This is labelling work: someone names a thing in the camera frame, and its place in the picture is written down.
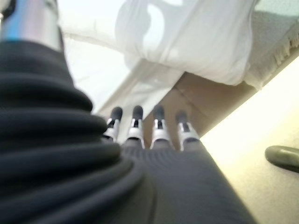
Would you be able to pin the white duvet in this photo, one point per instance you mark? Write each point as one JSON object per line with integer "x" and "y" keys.
{"x": 187, "y": 46}

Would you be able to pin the grey-green rounded object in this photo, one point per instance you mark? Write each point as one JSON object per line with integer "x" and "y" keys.
{"x": 285, "y": 156}

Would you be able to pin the white fitted mattress sheet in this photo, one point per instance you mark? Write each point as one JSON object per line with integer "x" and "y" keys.
{"x": 105, "y": 81}

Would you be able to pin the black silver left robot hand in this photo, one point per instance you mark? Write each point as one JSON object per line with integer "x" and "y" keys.
{"x": 116, "y": 186}

